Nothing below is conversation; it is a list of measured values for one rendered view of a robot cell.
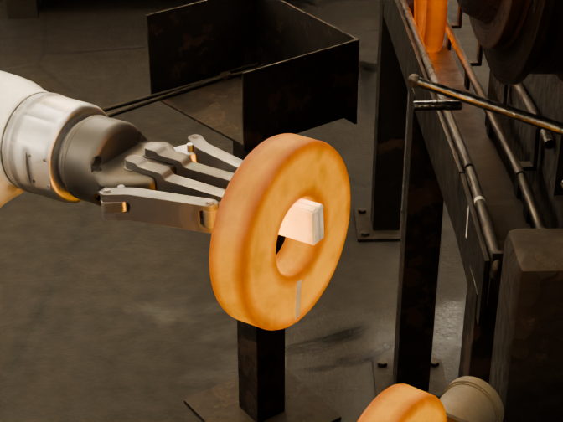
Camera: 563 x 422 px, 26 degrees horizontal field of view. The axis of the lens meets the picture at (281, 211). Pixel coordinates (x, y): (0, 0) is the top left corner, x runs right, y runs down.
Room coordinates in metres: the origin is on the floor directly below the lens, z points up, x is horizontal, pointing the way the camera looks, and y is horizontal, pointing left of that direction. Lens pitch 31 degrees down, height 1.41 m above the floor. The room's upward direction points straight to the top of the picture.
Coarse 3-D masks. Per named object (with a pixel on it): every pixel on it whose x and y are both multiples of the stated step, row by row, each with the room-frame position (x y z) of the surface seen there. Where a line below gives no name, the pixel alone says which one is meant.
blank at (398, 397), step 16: (400, 384) 0.79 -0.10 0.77; (384, 400) 0.76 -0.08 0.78; (400, 400) 0.76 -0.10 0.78; (416, 400) 0.76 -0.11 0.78; (432, 400) 0.78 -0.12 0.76; (368, 416) 0.74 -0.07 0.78; (384, 416) 0.74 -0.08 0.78; (400, 416) 0.74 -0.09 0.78; (416, 416) 0.76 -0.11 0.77; (432, 416) 0.78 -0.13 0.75
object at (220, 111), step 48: (240, 0) 1.83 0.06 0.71; (192, 48) 1.78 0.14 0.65; (240, 48) 1.83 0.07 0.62; (288, 48) 1.77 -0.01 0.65; (336, 48) 1.61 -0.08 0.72; (192, 96) 1.72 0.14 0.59; (240, 96) 1.71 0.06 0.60; (288, 96) 1.57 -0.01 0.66; (336, 96) 1.62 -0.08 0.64; (240, 144) 1.53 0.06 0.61; (240, 336) 1.66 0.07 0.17; (240, 384) 1.67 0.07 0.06; (288, 384) 1.73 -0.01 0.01
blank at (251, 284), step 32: (256, 160) 0.80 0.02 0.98; (288, 160) 0.80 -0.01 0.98; (320, 160) 0.83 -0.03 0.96; (256, 192) 0.77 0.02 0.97; (288, 192) 0.79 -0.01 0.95; (320, 192) 0.83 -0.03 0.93; (224, 224) 0.76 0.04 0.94; (256, 224) 0.76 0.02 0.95; (224, 256) 0.75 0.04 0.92; (256, 256) 0.76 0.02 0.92; (288, 256) 0.82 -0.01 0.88; (320, 256) 0.83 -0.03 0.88; (224, 288) 0.75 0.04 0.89; (256, 288) 0.75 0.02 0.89; (288, 288) 0.79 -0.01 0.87; (320, 288) 0.82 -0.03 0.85; (256, 320) 0.75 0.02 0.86; (288, 320) 0.78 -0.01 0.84
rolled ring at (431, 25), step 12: (420, 0) 1.97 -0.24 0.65; (432, 0) 1.83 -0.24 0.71; (444, 0) 1.83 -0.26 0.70; (420, 12) 1.96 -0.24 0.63; (432, 12) 1.83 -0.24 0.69; (444, 12) 1.83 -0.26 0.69; (420, 24) 1.94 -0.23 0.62; (432, 24) 1.83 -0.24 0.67; (444, 24) 1.83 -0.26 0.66; (432, 36) 1.83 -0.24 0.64; (444, 36) 1.84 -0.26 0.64; (432, 48) 1.85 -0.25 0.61
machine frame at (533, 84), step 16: (496, 80) 1.61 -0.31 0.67; (528, 80) 1.42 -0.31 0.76; (544, 80) 1.33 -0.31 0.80; (560, 80) 1.26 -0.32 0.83; (496, 96) 1.60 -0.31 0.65; (512, 96) 1.50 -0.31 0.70; (544, 96) 1.32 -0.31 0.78; (560, 96) 1.25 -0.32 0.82; (544, 112) 1.31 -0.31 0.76; (560, 112) 1.24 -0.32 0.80; (512, 128) 1.48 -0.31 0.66; (528, 128) 1.39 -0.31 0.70; (496, 144) 1.57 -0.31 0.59; (512, 144) 1.47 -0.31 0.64; (528, 144) 1.38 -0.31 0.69; (560, 144) 1.22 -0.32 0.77; (528, 160) 1.37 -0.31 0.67; (544, 160) 1.29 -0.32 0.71; (560, 160) 1.22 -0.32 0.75; (512, 176) 1.44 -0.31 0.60; (528, 176) 1.36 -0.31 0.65; (544, 176) 1.28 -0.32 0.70; (560, 176) 1.22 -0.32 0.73; (544, 192) 1.27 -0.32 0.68; (560, 192) 1.22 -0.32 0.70; (544, 208) 1.26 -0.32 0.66; (560, 208) 1.19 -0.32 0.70; (560, 224) 1.18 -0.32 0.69
